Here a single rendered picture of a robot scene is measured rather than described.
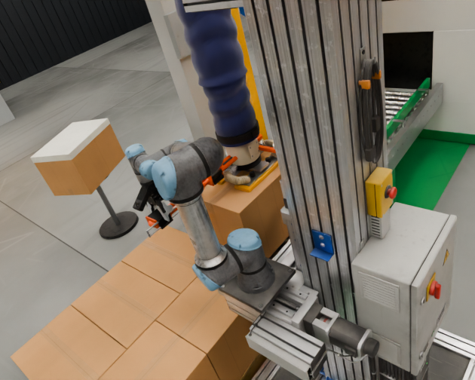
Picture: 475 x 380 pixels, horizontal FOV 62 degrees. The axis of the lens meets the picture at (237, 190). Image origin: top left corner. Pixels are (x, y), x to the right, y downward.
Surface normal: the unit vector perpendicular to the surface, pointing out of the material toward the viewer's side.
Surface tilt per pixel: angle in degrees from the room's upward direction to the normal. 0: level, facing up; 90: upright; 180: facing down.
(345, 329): 0
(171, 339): 0
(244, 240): 7
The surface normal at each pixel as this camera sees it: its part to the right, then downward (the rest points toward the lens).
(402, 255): -0.24, -0.80
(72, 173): -0.26, 0.61
